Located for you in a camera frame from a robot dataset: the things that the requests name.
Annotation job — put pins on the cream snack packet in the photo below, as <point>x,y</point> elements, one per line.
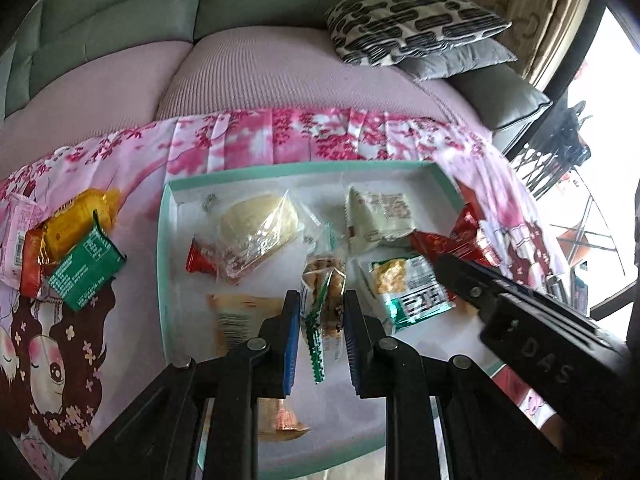
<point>380,215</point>

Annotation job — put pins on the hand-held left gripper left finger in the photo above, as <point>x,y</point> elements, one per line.
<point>290,345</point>

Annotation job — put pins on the pink sofa cover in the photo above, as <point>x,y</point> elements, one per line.
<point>280,75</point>

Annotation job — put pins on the dark green snack packet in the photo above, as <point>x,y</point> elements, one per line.
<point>82,270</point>

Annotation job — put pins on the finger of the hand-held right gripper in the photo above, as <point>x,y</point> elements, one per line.
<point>510,284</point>
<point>460,282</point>

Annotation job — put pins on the black and white patterned pillow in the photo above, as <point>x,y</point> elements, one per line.
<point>415,20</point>

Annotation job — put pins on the clear peanut snack packet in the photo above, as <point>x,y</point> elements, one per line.
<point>322,285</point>

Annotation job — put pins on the beige snack packet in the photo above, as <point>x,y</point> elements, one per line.
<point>235,315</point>

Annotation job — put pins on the small red candy packet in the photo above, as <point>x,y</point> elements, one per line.
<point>200,260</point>

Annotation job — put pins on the pink printed blanket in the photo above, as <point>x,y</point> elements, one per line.
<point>125,170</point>

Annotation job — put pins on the yellow orange snack packet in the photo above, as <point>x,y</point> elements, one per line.
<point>75,215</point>

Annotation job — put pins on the light pink snack packet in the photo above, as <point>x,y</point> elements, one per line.
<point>15,240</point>

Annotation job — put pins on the teal rimmed white tray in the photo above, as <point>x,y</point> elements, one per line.
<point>180,220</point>

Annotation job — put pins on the orange red snack packet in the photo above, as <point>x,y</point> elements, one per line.
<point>32,265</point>

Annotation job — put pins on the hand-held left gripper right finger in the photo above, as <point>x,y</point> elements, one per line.
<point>352,345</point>

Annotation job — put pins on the round bread in clear packet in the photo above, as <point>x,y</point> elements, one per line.
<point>255,225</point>

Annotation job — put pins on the pink orange snack packet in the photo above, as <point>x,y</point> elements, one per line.
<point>282,417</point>

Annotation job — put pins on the grey pillow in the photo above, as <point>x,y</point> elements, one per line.
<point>460,60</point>

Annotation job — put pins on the beige patterned curtain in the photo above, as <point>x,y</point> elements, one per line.
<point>525,5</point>

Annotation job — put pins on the large red snack packet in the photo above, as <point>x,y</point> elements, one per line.
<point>470,230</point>

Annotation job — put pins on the grey green sofa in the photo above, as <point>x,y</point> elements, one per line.
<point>125,25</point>

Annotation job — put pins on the green and white snack packet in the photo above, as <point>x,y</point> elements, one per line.
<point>400,280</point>

